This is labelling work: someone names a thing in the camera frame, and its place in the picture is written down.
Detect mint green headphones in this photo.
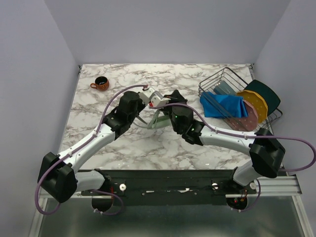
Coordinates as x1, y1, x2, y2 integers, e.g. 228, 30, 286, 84
133, 110, 171, 130

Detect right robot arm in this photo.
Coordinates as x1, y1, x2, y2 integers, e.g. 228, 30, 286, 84
162, 90, 285, 194

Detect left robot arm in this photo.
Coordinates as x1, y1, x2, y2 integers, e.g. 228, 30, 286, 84
38, 87, 155, 203

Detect blue cloth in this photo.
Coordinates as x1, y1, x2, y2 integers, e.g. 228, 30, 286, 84
200, 92, 248, 119

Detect orange black mug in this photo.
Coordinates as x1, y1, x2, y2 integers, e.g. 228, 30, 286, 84
90, 76, 110, 91

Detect grey blue container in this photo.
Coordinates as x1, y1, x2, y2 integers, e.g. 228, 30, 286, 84
213, 80, 236, 95

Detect pink dotted plate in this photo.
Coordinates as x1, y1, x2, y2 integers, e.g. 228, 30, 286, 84
224, 100, 258, 132

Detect yellow dotted plate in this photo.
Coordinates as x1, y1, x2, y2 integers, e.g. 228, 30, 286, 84
237, 90, 268, 123

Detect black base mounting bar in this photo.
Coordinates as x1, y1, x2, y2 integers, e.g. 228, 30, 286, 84
76, 167, 257, 207

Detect dark green plate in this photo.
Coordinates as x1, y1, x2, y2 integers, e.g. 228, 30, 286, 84
245, 80, 281, 116

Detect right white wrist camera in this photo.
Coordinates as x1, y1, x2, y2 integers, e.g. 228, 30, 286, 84
149, 91, 170, 108

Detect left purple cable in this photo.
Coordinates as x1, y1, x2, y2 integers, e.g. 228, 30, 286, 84
35, 83, 149, 216

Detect purple cable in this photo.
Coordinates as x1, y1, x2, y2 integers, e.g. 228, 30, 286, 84
149, 103, 316, 212
35, 83, 149, 216

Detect black wire dish rack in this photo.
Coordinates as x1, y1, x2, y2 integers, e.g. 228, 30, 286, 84
198, 67, 283, 131

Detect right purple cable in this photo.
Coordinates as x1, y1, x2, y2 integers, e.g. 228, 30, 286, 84
149, 103, 316, 212

